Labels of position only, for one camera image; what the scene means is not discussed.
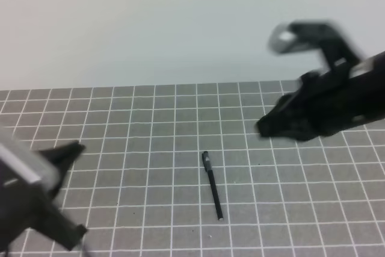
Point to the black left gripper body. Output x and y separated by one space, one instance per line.
23 207

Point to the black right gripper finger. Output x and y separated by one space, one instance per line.
279 124

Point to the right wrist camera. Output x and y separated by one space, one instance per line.
301 36

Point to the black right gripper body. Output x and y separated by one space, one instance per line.
324 109

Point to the black pen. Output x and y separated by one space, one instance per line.
215 194

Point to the black translucent pen cap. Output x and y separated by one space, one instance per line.
206 161

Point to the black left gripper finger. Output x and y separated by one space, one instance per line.
62 158

